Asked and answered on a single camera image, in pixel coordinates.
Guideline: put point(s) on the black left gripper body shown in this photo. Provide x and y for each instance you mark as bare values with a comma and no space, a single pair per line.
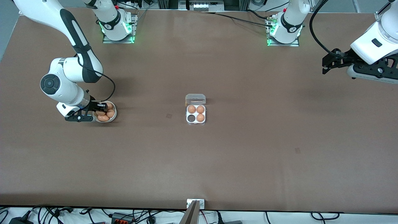
345,57

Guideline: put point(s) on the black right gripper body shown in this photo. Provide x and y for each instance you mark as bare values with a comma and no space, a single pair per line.
90,105

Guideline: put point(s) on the clear plastic egg carton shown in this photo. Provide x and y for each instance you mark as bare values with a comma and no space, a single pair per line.
196,100

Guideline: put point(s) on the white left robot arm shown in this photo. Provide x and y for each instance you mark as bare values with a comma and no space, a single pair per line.
367,46

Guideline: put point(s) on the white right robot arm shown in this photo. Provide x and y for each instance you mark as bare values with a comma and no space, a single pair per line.
67,70

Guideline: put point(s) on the black box orange connectors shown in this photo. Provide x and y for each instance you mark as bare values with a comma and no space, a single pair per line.
119,218

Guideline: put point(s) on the white round bowl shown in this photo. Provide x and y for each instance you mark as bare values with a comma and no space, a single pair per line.
113,119

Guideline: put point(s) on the aluminium corner profile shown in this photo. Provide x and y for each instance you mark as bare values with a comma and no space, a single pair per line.
24,11
378,15

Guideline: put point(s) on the black power adapter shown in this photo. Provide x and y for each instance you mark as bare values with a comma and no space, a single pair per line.
20,221

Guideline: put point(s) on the grey power strip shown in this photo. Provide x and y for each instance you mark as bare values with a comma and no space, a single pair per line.
202,5

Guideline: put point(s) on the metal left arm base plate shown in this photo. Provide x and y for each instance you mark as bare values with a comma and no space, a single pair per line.
295,44

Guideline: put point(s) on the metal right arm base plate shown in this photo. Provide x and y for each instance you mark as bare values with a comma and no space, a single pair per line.
107,41

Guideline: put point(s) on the small metal bracket plate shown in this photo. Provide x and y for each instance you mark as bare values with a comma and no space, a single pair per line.
202,204

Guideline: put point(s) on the aluminium camera beam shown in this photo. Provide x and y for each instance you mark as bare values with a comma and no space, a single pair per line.
190,216

